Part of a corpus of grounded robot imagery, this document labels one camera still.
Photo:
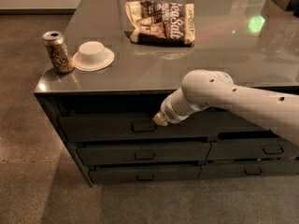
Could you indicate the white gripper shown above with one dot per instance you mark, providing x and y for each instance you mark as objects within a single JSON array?
[{"x": 168, "y": 111}]

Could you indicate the grey drawer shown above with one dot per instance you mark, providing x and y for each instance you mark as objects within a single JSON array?
[
  {"x": 140, "y": 126},
  {"x": 143, "y": 153},
  {"x": 252, "y": 148},
  {"x": 144, "y": 173},
  {"x": 260, "y": 168}
]

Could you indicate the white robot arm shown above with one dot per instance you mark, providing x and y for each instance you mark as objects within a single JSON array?
[{"x": 273, "y": 111}]

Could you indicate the dark grey drawer cabinet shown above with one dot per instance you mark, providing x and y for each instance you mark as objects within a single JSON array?
[{"x": 254, "y": 41}]

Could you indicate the white upside-down plastic bowl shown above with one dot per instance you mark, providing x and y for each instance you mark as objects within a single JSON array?
[{"x": 92, "y": 56}]

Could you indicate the brown sea salt chip bag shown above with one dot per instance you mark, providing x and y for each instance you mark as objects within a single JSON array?
[{"x": 162, "y": 21}]

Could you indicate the gold soda can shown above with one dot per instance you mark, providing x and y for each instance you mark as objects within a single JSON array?
[{"x": 55, "y": 44}]

